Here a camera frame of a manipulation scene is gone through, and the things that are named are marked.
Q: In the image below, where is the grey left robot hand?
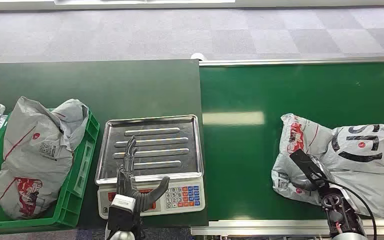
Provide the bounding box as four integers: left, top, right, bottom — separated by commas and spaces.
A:
116, 135, 171, 213

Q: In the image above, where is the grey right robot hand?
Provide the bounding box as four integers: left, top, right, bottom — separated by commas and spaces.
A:
290, 154, 336, 193

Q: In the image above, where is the grey package with black letters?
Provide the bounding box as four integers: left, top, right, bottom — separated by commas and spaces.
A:
271, 113, 384, 220

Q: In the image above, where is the grey package with red print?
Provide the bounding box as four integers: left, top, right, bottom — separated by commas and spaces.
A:
0, 96, 90, 221

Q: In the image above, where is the green conveyor belt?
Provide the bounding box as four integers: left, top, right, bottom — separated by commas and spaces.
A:
199, 62, 384, 222

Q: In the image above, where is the green plastic crate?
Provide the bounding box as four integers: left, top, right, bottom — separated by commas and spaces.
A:
0, 107, 101, 236

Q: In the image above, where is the steel weighing tray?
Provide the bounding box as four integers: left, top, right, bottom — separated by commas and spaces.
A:
94, 114, 205, 186

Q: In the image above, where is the aluminium conveyor rail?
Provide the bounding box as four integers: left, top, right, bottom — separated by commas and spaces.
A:
190, 218, 384, 237
198, 55, 384, 67

